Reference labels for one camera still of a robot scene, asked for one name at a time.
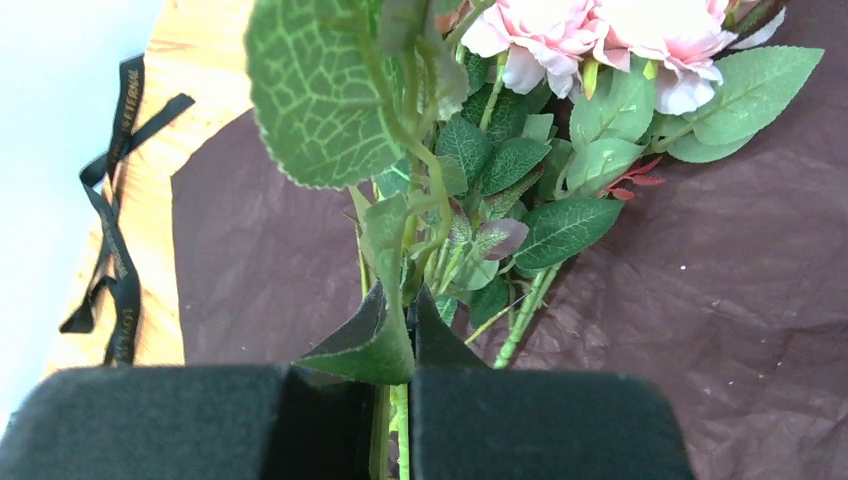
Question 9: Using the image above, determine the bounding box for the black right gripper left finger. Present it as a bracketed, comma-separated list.
[0, 281, 392, 480]

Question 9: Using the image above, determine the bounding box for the pink fake flower bunch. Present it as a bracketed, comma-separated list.
[244, 1, 824, 479]

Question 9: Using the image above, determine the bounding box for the maroon wrapping paper sheet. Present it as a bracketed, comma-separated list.
[171, 1, 847, 479]

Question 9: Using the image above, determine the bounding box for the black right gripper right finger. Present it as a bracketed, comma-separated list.
[409, 287, 694, 480]

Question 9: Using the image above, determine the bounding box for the black printed ribbon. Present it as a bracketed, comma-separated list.
[59, 53, 194, 367]

